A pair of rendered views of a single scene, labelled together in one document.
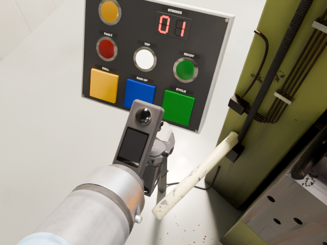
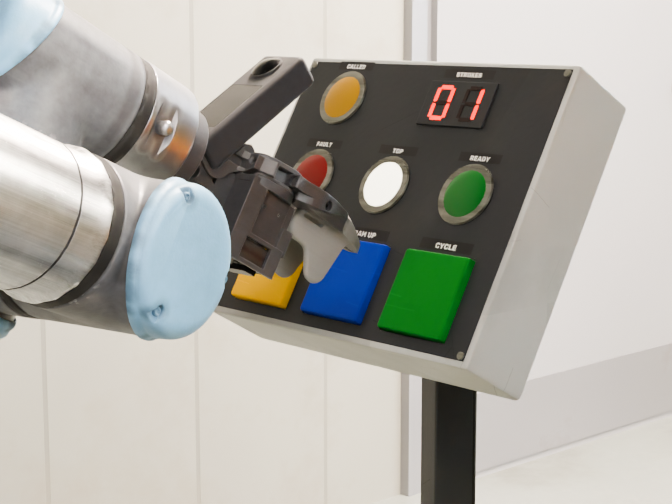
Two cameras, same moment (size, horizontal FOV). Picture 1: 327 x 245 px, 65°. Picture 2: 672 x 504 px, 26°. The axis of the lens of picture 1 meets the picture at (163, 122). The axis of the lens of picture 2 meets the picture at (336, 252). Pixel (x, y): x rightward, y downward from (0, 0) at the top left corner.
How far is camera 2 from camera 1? 94 cm
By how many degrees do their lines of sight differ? 51
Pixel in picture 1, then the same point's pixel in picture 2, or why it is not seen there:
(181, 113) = (430, 303)
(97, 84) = not seen: hidden behind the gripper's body
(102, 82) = not seen: hidden behind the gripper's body
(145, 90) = (362, 256)
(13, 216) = not seen: outside the picture
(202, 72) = (502, 192)
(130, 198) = (168, 84)
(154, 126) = (276, 76)
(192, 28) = (498, 101)
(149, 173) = (241, 190)
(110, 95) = (278, 283)
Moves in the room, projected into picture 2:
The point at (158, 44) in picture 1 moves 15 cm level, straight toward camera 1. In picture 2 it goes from (421, 148) to (353, 162)
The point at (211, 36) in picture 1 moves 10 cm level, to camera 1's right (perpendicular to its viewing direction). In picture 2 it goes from (533, 111) to (649, 114)
